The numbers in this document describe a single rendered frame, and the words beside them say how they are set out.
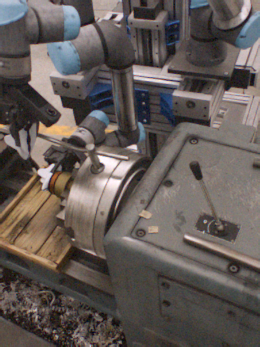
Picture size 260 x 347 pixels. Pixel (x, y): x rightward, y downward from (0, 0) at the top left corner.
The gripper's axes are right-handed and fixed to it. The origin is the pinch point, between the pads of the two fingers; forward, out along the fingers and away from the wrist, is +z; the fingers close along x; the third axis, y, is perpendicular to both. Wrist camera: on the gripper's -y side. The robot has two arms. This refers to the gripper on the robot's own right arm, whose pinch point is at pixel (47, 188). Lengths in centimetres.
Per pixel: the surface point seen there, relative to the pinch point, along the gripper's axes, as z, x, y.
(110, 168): -2.9, 15.4, -22.9
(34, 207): -2.9, -19.7, 13.6
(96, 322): 13, -54, -16
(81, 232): 11.4, 4.0, -20.8
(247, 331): 16, 2, -66
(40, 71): -176, -107, 168
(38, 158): -87, -108, 103
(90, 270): 9.0, -21.8, -17.1
